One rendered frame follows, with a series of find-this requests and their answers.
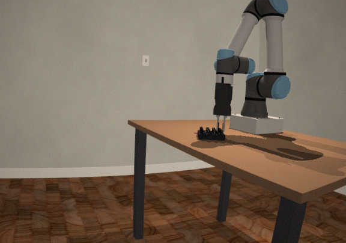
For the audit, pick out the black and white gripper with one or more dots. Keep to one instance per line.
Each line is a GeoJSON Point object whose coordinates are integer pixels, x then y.
{"type": "Point", "coordinates": [223, 98]}

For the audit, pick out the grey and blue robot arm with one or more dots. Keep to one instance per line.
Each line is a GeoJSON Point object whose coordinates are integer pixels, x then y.
{"type": "Point", "coordinates": [273, 83]}

